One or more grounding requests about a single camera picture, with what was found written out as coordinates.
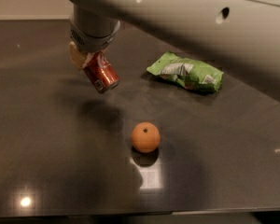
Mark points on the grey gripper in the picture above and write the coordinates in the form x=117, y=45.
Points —
x=90, y=42

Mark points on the green chip bag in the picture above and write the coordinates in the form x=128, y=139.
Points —
x=190, y=74

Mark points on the red coke can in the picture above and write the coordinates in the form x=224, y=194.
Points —
x=100, y=72

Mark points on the orange fruit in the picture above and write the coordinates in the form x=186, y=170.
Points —
x=145, y=137

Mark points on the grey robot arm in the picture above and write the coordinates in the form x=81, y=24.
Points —
x=242, y=36

